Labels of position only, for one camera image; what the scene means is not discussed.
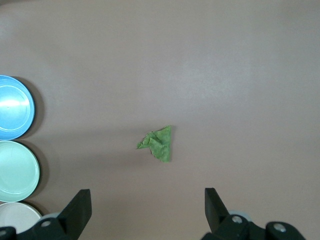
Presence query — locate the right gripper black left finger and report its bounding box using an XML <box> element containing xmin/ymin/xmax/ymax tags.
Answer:
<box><xmin>17</xmin><ymin>189</ymin><xmax>92</xmax><ymax>240</ymax></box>

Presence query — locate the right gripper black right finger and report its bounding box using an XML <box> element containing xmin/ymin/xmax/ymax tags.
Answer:
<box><xmin>201</xmin><ymin>187</ymin><xmax>266</xmax><ymax>240</ymax></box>

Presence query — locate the green lettuce leaf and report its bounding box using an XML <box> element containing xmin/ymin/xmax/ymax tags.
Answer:
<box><xmin>136</xmin><ymin>124</ymin><xmax>173</xmax><ymax>164</ymax></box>

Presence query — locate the beige round plate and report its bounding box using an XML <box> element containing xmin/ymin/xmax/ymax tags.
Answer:
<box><xmin>0</xmin><ymin>202</ymin><xmax>43</xmax><ymax>235</ymax></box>

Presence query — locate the pale green round plate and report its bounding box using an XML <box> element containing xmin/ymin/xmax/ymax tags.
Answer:
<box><xmin>0</xmin><ymin>140</ymin><xmax>41</xmax><ymax>203</ymax></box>

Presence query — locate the blue round plate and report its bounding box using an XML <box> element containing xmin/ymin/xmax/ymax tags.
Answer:
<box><xmin>0</xmin><ymin>74</ymin><xmax>36</xmax><ymax>140</ymax></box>

